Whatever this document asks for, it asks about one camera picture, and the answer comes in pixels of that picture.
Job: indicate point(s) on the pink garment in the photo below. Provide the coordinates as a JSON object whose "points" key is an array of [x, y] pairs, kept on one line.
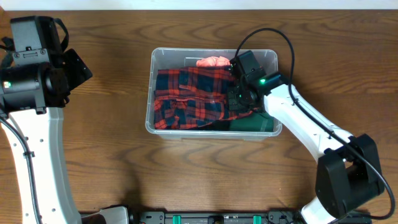
{"points": [[213, 62]]}

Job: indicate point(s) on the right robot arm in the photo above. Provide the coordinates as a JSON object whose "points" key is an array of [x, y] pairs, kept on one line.
{"points": [[348, 167]]}

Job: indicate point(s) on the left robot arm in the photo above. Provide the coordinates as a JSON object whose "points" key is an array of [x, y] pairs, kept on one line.
{"points": [[38, 74]]}

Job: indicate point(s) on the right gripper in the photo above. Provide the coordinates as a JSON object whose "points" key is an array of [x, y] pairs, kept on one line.
{"points": [[233, 102]]}

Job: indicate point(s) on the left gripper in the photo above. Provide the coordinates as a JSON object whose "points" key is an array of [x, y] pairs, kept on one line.
{"points": [[78, 70]]}

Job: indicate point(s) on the clear plastic storage bin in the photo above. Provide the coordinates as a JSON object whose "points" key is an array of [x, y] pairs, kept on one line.
{"points": [[165, 58]]}

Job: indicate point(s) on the green garment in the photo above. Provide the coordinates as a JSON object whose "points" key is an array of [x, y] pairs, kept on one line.
{"points": [[256, 122]]}

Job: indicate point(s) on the black garment with strap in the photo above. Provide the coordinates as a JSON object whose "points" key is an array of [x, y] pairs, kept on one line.
{"points": [[216, 126]]}

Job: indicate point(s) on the black mounting rail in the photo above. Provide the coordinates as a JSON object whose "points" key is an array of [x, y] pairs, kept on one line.
{"points": [[273, 217]]}

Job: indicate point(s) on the red plaid flannel garment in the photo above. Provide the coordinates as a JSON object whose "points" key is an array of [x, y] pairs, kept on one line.
{"points": [[193, 97]]}

